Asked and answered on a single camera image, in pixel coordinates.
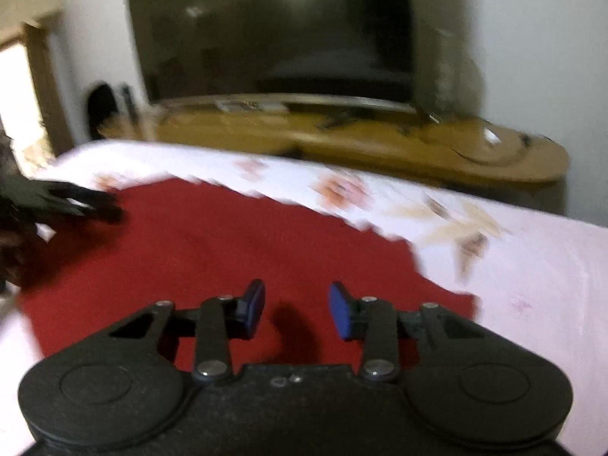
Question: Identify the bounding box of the floral white bed sheet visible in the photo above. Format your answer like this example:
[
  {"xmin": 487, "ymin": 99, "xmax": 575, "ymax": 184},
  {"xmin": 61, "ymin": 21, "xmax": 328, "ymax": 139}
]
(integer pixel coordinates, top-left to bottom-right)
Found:
[{"xmin": 0, "ymin": 140, "xmax": 608, "ymax": 456}]

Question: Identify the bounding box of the red embroidered sweater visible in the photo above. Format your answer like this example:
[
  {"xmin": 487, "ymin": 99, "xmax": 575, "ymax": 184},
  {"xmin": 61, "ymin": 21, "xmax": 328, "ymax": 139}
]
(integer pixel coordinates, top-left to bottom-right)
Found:
[{"xmin": 19, "ymin": 177, "xmax": 478, "ymax": 376}]

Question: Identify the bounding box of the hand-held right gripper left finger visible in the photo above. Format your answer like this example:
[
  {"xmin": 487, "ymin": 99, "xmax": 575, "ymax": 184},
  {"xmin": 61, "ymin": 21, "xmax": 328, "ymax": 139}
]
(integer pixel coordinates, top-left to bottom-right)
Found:
[{"xmin": 107, "ymin": 279, "xmax": 267, "ymax": 385}]

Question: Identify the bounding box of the translucent upright object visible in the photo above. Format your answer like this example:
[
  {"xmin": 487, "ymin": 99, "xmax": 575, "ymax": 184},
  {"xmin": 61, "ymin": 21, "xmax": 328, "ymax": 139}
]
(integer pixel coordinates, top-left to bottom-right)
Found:
[{"xmin": 422, "ymin": 33, "xmax": 481, "ymax": 116}]

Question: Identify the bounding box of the wooden television stand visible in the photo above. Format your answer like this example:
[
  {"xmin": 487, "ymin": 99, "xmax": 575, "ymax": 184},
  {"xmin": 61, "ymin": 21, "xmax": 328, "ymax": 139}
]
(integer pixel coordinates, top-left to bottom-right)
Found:
[{"xmin": 102, "ymin": 94, "xmax": 571, "ymax": 187}]

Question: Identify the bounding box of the silver set-top box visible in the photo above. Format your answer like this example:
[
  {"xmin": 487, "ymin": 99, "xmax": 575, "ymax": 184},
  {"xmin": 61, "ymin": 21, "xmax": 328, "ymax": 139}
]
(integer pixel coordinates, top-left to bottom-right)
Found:
[{"xmin": 214, "ymin": 99, "xmax": 291, "ymax": 114}]

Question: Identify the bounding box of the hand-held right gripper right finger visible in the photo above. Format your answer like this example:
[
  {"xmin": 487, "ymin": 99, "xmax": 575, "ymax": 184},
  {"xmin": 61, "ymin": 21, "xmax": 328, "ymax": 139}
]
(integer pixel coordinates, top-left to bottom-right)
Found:
[{"xmin": 329, "ymin": 281, "xmax": 485, "ymax": 384}]

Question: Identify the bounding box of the black curved television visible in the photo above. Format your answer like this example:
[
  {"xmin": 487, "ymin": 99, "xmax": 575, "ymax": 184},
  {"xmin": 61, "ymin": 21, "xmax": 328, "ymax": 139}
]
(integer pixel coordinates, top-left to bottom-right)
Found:
[{"xmin": 124, "ymin": 0, "xmax": 420, "ymax": 116}]

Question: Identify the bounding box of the black cable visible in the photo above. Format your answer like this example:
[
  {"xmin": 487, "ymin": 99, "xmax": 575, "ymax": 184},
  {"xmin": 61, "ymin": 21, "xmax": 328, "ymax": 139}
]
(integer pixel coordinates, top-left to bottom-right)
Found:
[{"xmin": 451, "ymin": 132, "xmax": 553, "ymax": 165}]

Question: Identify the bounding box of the black chair back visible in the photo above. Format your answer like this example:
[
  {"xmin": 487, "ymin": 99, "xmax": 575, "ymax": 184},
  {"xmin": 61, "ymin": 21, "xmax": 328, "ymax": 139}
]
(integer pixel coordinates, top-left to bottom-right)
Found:
[{"xmin": 85, "ymin": 81, "xmax": 125, "ymax": 141}]

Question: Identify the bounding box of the wooden door frame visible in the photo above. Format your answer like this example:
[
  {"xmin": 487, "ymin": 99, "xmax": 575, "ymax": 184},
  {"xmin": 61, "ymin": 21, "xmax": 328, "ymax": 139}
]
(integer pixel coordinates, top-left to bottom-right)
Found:
[{"xmin": 0, "ymin": 19, "xmax": 75, "ymax": 163}]

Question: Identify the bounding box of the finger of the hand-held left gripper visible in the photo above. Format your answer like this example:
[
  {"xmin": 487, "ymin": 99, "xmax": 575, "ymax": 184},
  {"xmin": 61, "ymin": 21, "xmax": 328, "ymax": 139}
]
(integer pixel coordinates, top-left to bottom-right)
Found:
[
  {"xmin": 40, "ymin": 179, "xmax": 117, "ymax": 206},
  {"xmin": 45, "ymin": 203, "xmax": 125, "ymax": 225}
]

